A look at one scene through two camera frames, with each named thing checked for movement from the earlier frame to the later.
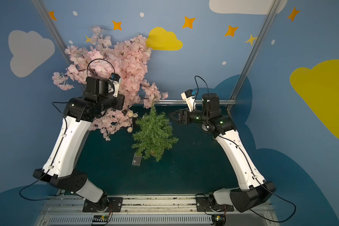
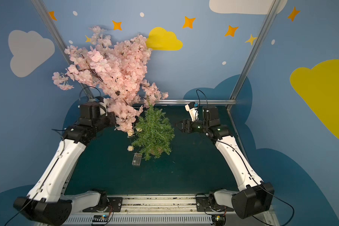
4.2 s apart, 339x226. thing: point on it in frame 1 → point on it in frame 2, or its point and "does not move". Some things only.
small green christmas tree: (154, 134) does not move
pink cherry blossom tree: (128, 58) does not move
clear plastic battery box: (136, 160) does not move
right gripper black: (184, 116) → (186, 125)
